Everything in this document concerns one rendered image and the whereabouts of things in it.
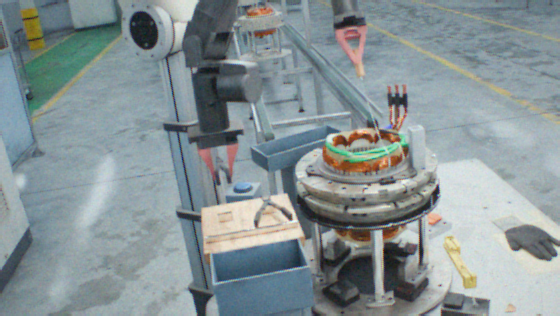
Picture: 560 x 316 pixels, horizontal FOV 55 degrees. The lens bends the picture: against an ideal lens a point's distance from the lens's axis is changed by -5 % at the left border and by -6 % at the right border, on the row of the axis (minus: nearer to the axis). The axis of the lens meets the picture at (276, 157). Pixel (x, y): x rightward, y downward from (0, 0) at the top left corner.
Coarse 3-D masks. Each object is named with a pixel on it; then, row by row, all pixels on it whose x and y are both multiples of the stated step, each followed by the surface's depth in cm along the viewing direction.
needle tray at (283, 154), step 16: (320, 128) 163; (336, 128) 159; (256, 144) 155; (272, 144) 157; (288, 144) 159; (304, 144) 162; (320, 144) 152; (256, 160) 153; (272, 160) 146; (288, 160) 148; (288, 176) 155; (288, 192) 158; (304, 224) 158
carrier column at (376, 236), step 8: (376, 232) 117; (376, 240) 118; (376, 248) 118; (376, 256) 119; (376, 264) 120; (376, 272) 121; (376, 280) 121; (376, 288) 122; (384, 288) 123; (376, 296) 123; (384, 296) 123
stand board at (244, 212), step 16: (208, 208) 121; (224, 208) 120; (240, 208) 119; (256, 208) 118; (288, 208) 116; (208, 224) 114; (224, 224) 113; (240, 224) 112; (224, 240) 107; (240, 240) 106; (256, 240) 106; (272, 240) 105; (304, 240) 105; (208, 256) 103
